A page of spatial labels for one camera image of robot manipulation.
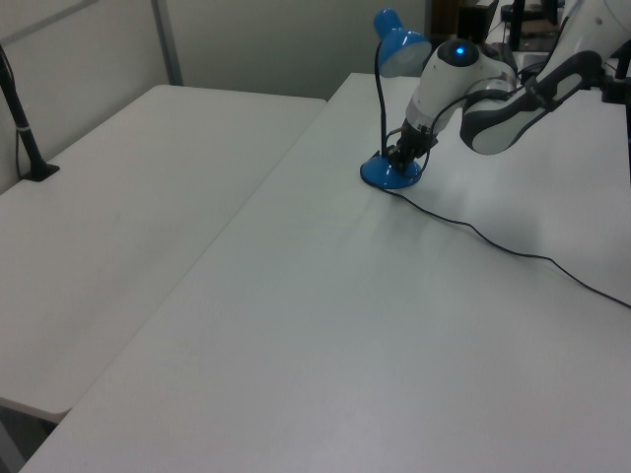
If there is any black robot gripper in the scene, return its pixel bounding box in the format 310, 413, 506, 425
386, 117, 441, 174

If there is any blue gooseneck desk lamp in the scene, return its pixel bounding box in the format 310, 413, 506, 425
359, 8, 435, 191

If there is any dark background monitor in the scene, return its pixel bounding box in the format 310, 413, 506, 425
456, 0, 500, 46

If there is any black background pole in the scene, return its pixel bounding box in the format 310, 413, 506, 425
509, 0, 526, 51

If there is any black stand with clamp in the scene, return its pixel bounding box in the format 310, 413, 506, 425
597, 37, 631, 105

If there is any black pole with clamp base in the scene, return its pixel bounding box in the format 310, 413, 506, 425
0, 42, 61, 184

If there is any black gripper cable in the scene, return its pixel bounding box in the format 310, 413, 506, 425
421, 92, 475, 171

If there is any black lamp power cable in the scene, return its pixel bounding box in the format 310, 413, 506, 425
378, 185, 631, 310

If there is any grey partition post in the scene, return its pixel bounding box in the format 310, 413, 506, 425
149, 0, 184, 88

